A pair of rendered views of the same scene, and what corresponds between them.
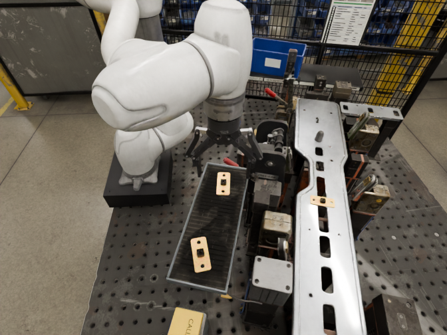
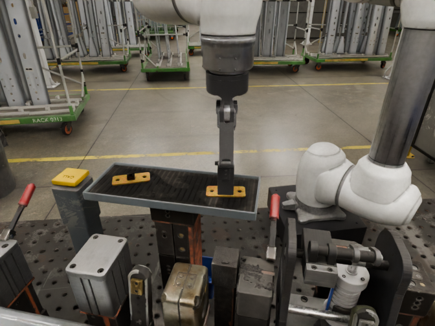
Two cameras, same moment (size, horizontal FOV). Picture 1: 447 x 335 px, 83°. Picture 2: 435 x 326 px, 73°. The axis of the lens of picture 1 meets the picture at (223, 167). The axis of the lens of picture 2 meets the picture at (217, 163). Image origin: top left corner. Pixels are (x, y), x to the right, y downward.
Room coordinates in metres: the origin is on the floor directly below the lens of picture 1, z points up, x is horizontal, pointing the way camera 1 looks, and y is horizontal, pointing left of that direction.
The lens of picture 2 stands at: (0.45, -0.53, 1.53)
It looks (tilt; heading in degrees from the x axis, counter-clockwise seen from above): 29 degrees down; 89
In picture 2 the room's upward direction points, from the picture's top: straight up
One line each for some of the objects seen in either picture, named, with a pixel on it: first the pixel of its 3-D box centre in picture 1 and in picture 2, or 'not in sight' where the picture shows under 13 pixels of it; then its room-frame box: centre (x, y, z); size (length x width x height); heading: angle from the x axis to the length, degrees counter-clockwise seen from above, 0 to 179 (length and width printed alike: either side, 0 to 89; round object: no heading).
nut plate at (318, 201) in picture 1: (322, 200); not in sight; (0.52, -0.35, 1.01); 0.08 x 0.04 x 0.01; 78
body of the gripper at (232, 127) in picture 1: (223, 127); (226, 96); (0.47, 0.00, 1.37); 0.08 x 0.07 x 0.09; 88
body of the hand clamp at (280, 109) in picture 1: (278, 137); not in sight; (1.01, -0.29, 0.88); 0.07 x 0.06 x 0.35; 78
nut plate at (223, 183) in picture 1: (223, 182); (225, 189); (0.47, 0.00, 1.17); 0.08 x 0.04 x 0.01; 178
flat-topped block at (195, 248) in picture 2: not in sight; (181, 261); (0.36, 0.02, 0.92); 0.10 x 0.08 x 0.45; 168
